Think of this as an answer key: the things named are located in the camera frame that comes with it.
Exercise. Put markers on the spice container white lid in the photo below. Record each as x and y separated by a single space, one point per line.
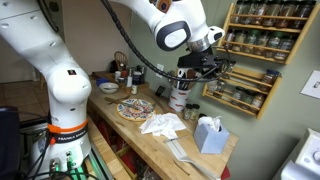
137 79

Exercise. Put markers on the light wooden plank platform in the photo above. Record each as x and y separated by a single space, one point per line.
101 138

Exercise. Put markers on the small spice jar brown lid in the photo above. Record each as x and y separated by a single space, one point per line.
134 89

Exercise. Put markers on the thyme spice jar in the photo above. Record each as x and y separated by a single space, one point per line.
248 99

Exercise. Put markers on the black computer monitor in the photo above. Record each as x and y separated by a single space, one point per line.
8 143

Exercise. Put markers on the small wooden spice rack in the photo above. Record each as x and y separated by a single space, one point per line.
269 99

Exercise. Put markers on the dark round wall ornament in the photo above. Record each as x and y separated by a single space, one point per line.
54 6

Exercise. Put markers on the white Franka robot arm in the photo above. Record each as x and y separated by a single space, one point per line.
66 86

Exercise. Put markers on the glass spice jar green lid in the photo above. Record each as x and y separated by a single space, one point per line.
251 41
274 45

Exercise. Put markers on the spice jar metal lid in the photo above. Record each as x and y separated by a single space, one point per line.
221 89

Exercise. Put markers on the black digital kitchen timer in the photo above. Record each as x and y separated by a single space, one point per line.
160 91

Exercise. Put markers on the white spice canister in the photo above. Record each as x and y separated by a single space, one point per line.
117 75

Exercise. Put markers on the white ceramic bowl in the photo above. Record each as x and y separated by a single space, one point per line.
109 88

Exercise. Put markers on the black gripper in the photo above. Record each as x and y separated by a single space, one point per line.
196 61

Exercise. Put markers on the crumpled white paper towel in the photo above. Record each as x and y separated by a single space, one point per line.
163 125

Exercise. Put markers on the metal kitchen utensil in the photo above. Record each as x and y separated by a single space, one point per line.
171 74

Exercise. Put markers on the herbs from Provence jar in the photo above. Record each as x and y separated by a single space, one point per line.
238 94

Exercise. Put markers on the light wooden spoon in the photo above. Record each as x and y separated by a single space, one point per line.
194 84

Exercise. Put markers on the colourful painted ceramic plate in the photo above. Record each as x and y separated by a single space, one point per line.
133 113

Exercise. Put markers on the dark wooden spoon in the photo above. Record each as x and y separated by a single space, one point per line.
191 74

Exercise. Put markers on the white crock red chili print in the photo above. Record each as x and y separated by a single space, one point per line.
179 100

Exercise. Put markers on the spice jar red lid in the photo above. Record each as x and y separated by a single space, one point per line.
124 73

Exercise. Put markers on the white light switch plate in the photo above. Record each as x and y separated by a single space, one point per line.
311 85

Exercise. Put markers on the spice jar pale contents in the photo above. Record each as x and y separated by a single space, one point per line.
213 88

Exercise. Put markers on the white electric stove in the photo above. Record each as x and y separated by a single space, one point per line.
310 156

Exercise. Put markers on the small spice jar black lid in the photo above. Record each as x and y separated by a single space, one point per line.
188 113
195 113

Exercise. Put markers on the steel shaker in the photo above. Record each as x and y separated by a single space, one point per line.
143 71

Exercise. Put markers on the wicker fan-shaped holder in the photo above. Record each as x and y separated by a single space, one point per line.
120 57

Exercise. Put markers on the blue tissue box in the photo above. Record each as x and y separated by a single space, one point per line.
210 141

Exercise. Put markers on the glass spice jar blue lid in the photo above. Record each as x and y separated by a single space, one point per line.
270 79

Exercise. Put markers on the clear spice jar black lid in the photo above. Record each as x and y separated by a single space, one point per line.
224 71

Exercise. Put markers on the blue plastic bowl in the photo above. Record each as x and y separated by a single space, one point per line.
101 81

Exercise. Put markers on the tall salt grinder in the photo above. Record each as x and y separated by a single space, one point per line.
129 81

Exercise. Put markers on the white wall outlet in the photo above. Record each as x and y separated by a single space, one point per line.
160 69

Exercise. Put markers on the white slotted spatula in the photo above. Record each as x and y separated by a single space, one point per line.
178 151

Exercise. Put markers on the large wooden spice rack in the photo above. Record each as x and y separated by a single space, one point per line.
266 28

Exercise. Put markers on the turmeric spice jar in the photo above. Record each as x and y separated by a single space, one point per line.
258 102

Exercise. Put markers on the white plastic slotted spoon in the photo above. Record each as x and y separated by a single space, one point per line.
181 73

